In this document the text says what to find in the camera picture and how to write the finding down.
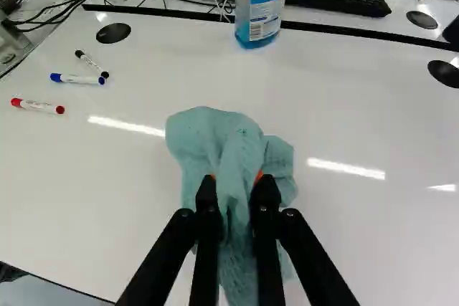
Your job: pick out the blue-capped whiteboard marker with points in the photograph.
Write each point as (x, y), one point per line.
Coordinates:
(77, 79)

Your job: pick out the white table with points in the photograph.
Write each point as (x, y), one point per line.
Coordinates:
(229, 80)

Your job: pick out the blue liquid spray bottle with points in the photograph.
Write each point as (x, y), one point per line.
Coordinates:
(259, 5)

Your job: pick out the red-capped whiteboard marker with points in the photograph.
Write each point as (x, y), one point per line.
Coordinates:
(37, 105)

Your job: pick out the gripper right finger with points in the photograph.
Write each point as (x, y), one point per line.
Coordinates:
(267, 241)

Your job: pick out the black-capped whiteboard marker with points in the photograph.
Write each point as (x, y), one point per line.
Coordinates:
(91, 63)

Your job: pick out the green towel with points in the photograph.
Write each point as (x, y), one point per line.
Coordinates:
(233, 162)

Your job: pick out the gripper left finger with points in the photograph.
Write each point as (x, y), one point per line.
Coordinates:
(204, 241)

